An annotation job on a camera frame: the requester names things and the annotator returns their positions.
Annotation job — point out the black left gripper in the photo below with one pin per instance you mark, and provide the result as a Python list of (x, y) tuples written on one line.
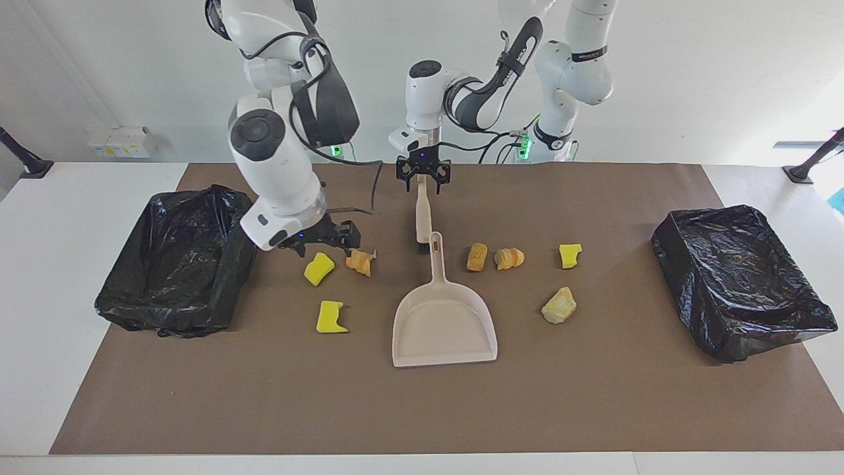
[(422, 161)]

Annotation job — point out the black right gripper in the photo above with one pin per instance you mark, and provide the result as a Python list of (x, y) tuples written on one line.
[(316, 236)]

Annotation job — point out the curved yellow sponge piece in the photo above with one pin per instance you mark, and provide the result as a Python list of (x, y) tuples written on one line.
[(318, 269)]

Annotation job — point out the orange croissant with torn tail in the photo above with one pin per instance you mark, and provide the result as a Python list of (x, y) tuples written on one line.
[(359, 263)]

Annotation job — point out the notched yellow sponge piece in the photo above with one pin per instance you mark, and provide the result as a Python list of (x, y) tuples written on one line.
[(330, 320)]

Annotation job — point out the brown bread roll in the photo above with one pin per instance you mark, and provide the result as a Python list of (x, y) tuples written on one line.
[(477, 257)]

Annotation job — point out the striped orange croissant piece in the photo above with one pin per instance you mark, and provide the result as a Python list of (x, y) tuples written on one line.
[(509, 258)]

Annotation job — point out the beige plastic dustpan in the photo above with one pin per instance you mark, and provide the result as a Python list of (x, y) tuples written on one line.
[(442, 330)]

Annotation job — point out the small yellow sponge piece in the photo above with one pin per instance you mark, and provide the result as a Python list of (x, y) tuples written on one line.
[(570, 256)]

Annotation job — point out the pale bread chunk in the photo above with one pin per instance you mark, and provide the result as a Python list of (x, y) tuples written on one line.
[(559, 306)]

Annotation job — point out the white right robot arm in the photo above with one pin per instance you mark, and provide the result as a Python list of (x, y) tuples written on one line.
[(270, 158)]

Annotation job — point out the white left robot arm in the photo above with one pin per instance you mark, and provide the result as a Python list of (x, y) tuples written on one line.
[(567, 72)]

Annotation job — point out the bin with black bag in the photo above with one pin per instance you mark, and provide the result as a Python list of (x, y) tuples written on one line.
[(184, 284), (738, 284)]

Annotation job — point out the brown table mat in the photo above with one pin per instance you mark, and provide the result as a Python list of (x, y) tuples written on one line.
[(422, 409)]

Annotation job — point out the blue object at edge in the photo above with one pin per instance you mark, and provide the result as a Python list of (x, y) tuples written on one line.
[(839, 200)]

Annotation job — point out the white wall socket boxes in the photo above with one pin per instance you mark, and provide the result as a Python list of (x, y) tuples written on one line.
[(122, 142)]

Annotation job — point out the black camera stand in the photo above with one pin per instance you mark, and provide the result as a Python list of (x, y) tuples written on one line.
[(801, 173), (33, 166)]

